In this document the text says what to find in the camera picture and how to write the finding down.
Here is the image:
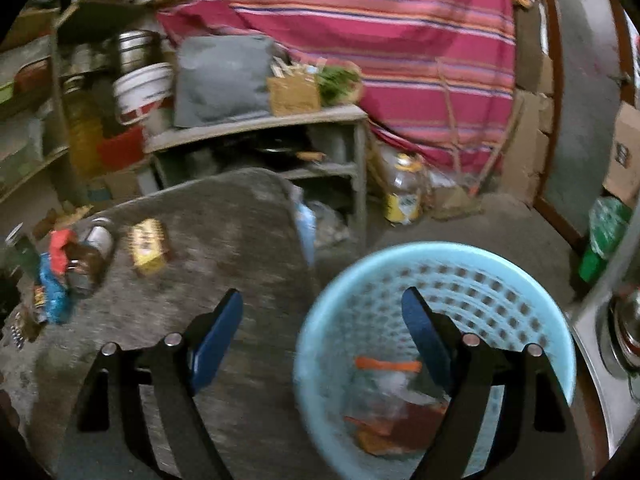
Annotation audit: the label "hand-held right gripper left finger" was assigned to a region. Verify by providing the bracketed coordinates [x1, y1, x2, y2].
[70, 287, 244, 480]

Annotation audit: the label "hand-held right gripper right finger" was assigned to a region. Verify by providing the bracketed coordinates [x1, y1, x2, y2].
[401, 286, 586, 480]

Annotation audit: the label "light blue plastic basket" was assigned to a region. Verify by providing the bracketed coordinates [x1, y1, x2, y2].
[292, 241, 577, 480]

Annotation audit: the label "orange snack wrapper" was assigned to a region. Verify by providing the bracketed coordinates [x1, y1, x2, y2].
[345, 402, 448, 456]

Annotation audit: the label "blue snack packet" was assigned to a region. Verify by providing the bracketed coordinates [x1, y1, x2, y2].
[39, 255, 75, 325]

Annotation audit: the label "red packet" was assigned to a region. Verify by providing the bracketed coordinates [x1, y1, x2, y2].
[49, 229, 78, 273]

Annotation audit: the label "yellow cardboard box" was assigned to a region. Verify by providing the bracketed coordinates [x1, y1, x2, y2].
[127, 218, 173, 277]

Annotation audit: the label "oil bottle with yellow label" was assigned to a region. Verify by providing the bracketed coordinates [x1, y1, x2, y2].
[384, 152, 426, 226]

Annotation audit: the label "brown bottle with white label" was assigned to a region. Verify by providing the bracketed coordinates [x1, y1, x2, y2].
[65, 217, 117, 297]

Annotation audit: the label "purple pill blister pack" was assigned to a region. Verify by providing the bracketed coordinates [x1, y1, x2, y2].
[10, 310, 32, 348]

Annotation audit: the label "steel kettle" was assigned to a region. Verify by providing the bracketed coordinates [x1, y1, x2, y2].
[597, 285, 640, 376]

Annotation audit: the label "green plastic bag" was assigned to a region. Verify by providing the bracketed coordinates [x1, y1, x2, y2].
[577, 197, 633, 283]

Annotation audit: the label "wooden stick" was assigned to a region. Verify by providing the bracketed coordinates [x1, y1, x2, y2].
[435, 57, 466, 196]

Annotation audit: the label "dark green jar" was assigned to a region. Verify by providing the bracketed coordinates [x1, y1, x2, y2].
[4, 224, 40, 273]

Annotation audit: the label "red plastic basket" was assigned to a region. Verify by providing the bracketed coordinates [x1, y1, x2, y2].
[96, 127, 146, 173]

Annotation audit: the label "grey low cabinet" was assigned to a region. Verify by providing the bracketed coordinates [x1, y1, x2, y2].
[142, 104, 371, 246]

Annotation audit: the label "stack of flattened cardboard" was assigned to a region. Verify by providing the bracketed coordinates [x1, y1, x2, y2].
[500, 0, 556, 206]

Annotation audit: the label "large yellow oil jug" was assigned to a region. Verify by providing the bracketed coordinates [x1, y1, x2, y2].
[62, 87, 103, 176]

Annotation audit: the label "leafy greens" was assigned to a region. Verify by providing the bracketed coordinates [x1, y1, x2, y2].
[317, 62, 363, 106]

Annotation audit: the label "bamboo utensil holder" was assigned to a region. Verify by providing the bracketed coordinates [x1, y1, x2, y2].
[266, 57, 322, 117]

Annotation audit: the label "white plastic bucket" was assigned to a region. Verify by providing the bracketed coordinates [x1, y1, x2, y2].
[112, 62, 175, 126]

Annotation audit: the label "grey cushion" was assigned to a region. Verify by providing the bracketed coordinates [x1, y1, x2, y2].
[174, 35, 281, 128]

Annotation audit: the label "brown cardboard box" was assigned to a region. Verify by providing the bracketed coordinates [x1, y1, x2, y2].
[602, 102, 640, 206]

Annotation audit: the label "wooden framed door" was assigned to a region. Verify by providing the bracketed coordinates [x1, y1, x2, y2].
[532, 0, 636, 256]

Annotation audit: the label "wooden shelf unit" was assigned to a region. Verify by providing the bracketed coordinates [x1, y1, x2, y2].
[0, 0, 161, 206]

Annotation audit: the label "red striped cloth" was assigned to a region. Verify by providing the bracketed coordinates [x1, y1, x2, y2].
[147, 0, 518, 176]

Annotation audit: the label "steel pot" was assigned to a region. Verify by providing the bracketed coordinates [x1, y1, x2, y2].
[116, 30, 163, 73]

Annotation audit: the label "wooden handled broom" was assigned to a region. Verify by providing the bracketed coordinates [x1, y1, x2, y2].
[465, 95, 521, 201]

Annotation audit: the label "pan with wooden handle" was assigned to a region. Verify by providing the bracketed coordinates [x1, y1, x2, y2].
[255, 145, 328, 163]

